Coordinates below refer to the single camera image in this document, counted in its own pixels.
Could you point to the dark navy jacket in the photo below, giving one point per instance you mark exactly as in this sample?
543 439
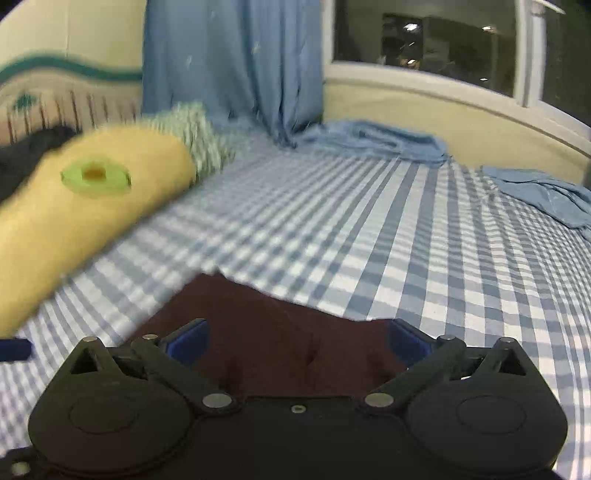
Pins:
27 157

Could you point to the maroon printed shirt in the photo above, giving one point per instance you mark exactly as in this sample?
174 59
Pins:
277 332

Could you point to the white framed window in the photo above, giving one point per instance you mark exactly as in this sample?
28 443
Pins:
438 41

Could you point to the teal trimmed headboard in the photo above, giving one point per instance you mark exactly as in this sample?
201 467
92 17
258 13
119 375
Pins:
55 101

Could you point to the green checked pillow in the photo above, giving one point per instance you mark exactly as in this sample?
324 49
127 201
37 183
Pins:
203 138

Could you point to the blue checked bed sheet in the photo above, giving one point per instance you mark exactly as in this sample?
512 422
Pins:
369 230

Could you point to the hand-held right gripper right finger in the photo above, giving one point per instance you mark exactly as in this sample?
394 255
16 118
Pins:
408 344

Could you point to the yellow bolster pillow green ends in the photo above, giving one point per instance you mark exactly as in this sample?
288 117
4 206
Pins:
83 221

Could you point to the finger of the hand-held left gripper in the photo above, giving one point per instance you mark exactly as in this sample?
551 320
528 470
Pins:
14 350

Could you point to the blue star curtain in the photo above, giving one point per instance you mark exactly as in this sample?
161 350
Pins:
549 194
240 69

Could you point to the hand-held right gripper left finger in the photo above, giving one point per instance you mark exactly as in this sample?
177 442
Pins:
189 341

